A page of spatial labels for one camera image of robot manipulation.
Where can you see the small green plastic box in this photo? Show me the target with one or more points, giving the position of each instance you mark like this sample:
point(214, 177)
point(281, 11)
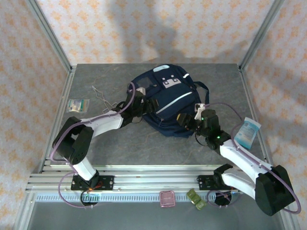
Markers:
point(191, 193)
point(196, 198)

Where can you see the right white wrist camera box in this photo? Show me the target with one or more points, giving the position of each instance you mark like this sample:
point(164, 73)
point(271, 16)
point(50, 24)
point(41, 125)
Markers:
point(199, 111)

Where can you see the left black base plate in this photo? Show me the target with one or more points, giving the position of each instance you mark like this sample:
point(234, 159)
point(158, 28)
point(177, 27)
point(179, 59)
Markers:
point(106, 182)

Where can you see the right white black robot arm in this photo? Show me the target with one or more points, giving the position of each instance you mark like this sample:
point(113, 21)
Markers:
point(242, 158)

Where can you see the navy blue backpack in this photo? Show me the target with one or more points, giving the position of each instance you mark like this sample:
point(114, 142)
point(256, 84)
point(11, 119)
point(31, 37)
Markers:
point(172, 103)

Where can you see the aluminium table side rail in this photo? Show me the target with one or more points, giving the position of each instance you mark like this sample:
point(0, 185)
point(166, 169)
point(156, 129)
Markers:
point(60, 107)
point(251, 100)

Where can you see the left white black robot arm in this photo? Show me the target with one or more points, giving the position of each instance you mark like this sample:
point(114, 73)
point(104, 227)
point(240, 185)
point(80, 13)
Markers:
point(103, 123)

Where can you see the aluminium frame post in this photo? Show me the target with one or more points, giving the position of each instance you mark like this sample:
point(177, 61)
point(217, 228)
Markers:
point(260, 38)
point(50, 38)

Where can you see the pink square plastic box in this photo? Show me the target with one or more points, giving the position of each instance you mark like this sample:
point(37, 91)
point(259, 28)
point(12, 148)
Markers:
point(167, 199)

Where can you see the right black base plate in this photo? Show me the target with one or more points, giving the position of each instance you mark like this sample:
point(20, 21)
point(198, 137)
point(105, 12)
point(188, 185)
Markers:
point(204, 182)

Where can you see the blue white tissue pack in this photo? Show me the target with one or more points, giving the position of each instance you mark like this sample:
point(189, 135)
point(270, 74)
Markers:
point(247, 133)

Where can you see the aluminium front rail frame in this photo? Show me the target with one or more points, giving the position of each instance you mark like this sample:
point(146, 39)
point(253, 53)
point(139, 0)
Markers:
point(153, 178)

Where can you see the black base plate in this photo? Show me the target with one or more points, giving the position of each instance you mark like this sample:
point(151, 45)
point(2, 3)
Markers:
point(106, 182)
point(204, 182)

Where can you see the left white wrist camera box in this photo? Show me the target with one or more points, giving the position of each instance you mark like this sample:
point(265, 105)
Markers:
point(141, 91)

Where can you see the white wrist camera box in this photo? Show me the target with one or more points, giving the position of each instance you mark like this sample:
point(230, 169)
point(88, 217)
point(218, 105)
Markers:
point(199, 111)
point(141, 91)

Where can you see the green white sachet packet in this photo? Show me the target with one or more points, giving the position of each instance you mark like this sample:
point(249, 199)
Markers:
point(76, 105)

